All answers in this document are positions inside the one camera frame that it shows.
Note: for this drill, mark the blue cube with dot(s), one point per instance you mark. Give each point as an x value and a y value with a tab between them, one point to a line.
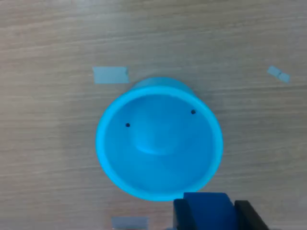
211	210

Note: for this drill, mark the two-piece grey-blue tape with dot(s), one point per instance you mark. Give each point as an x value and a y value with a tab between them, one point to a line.
278	73

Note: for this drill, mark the grey-blue tape piece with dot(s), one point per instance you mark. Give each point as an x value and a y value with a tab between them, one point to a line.
129	222
110	75

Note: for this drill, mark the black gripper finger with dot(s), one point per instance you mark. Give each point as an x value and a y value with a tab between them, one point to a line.
249	218
183	215

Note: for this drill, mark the blue plastic bin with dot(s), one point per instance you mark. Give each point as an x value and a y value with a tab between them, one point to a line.
158	143

